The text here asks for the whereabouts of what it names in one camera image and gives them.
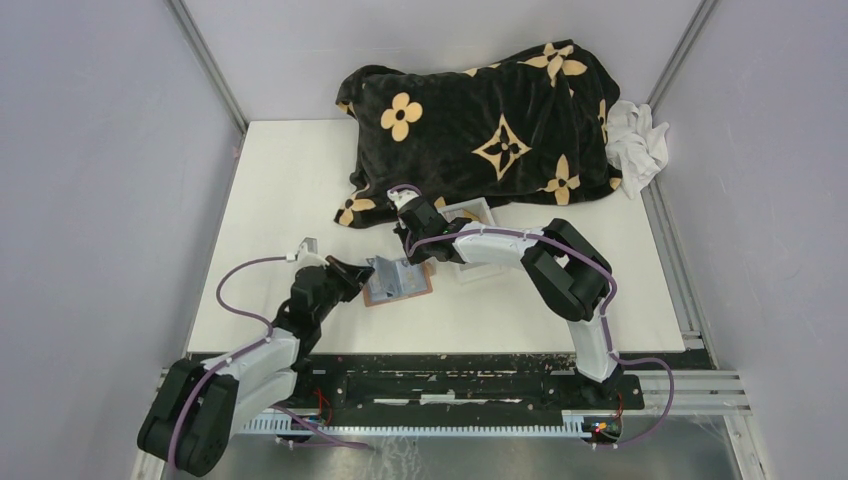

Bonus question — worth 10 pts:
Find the black floral plush blanket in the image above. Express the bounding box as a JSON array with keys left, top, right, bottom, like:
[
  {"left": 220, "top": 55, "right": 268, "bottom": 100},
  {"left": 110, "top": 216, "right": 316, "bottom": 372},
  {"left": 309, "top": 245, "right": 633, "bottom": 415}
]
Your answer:
[{"left": 335, "top": 40, "right": 623, "bottom": 229}]

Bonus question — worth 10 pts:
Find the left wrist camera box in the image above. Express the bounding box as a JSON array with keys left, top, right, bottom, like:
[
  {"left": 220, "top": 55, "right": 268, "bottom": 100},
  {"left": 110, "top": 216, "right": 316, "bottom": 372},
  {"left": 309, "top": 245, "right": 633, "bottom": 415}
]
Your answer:
[{"left": 286, "top": 237, "right": 329, "bottom": 269}]

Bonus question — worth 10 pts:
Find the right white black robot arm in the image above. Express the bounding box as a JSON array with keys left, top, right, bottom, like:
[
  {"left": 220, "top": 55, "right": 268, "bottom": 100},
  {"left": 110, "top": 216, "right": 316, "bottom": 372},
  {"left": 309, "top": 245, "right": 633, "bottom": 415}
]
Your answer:
[{"left": 387, "top": 186, "right": 618, "bottom": 408}]

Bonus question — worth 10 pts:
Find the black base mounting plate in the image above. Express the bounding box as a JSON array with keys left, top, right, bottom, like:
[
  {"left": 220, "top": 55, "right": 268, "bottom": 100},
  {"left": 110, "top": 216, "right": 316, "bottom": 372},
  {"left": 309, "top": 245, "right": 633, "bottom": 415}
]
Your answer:
[{"left": 282, "top": 354, "right": 645, "bottom": 427}]

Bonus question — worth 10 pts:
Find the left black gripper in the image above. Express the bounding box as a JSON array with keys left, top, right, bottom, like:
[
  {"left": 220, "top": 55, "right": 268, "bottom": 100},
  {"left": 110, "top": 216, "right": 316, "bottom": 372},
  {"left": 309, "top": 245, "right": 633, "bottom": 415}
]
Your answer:
[{"left": 314, "top": 255, "right": 374, "bottom": 323}]

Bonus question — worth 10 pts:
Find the white plastic card tray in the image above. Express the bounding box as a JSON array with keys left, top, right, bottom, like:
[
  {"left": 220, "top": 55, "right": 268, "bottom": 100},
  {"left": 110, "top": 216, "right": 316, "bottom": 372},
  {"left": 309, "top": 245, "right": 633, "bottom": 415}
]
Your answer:
[{"left": 437, "top": 197, "right": 507, "bottom": 284}]

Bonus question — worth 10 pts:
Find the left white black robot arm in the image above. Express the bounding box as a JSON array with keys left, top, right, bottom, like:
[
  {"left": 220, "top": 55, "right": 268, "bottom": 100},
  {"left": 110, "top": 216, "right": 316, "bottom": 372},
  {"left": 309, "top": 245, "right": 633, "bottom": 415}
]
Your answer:
[{"left": 136, "top": 256, "right": 375, "bottom": 477}]

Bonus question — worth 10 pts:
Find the silver VIP credit card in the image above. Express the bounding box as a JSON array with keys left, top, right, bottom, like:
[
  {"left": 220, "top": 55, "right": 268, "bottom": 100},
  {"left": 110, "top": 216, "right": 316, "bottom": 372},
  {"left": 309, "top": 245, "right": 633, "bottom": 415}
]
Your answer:
[{"left": 396, "top": 260, "right": 430, "bottom": 296}]

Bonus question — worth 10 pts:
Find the tan leather card holder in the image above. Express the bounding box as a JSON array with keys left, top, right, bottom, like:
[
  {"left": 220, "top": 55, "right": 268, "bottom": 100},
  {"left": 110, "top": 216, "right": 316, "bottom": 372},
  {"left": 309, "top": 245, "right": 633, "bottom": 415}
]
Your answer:
[{"left": 363, "top": 258, "right": 433, "bottom": 307}]

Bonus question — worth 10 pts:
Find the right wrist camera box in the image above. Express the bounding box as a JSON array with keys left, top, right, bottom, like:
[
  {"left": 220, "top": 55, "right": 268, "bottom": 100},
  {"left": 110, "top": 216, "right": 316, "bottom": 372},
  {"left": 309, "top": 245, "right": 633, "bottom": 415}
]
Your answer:
[{"left": 386, "top": 185, "right": 421, "bottom": 211}]

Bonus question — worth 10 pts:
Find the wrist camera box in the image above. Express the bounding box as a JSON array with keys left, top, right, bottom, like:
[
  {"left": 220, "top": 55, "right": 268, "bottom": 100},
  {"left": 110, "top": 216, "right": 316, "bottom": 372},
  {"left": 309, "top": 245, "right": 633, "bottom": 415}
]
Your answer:
[
  {"left": 286, "top": 237, "right": 329, "bottom": 269},
  {"left": 386, "top": 185, "right": 421, "bottom": 211}
]

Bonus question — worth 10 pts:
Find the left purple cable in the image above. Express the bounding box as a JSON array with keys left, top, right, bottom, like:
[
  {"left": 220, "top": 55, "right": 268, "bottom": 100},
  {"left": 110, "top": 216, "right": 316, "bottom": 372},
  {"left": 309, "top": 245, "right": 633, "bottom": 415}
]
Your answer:
[{"left": 165, "top": 256, "right": 372, "bottom": 475}]

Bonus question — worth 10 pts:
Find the purple cable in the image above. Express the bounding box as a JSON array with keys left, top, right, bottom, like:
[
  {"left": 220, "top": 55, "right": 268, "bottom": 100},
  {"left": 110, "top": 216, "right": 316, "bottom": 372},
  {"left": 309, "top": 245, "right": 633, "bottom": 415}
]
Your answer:
[
  {"left": 387, "top": 184, "right": 676, "bottom": 447},
  {"left": 165, "top": 256, "right": 372, "bottom": 475}
]

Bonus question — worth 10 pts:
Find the white crumpled cloth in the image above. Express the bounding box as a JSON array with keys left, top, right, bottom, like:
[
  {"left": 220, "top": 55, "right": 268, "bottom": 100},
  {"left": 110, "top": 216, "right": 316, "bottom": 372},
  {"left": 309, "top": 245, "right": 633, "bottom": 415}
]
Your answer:
[{"left": 606, "top": 100, "right": 670, "bottom": 200}]

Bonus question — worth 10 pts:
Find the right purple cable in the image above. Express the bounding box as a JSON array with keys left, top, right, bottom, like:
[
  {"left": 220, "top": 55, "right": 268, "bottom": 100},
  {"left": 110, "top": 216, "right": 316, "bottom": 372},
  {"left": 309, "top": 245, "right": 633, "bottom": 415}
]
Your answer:
[{"left": 387, "top": 184, "right": 676, "bottom": 447}]

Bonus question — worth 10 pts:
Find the light blue slotted rail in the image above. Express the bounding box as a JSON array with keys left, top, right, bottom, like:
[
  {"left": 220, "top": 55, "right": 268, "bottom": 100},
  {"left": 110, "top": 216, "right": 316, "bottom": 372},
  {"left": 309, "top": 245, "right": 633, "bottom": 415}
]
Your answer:
[{"left": 239, "top": 411, "right": 591, "bottom": 439}]

